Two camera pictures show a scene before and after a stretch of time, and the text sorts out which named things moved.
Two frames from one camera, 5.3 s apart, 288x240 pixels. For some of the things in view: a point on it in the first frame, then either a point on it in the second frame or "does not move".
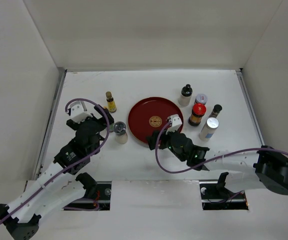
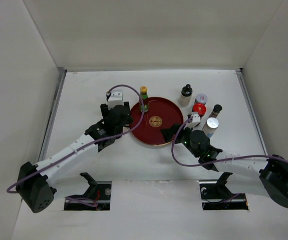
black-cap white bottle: (186, 93) does not move
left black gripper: (100, 112) to (106, 111)
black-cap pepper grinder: (217, 108) does not move
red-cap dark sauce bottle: (198, 110) does not move
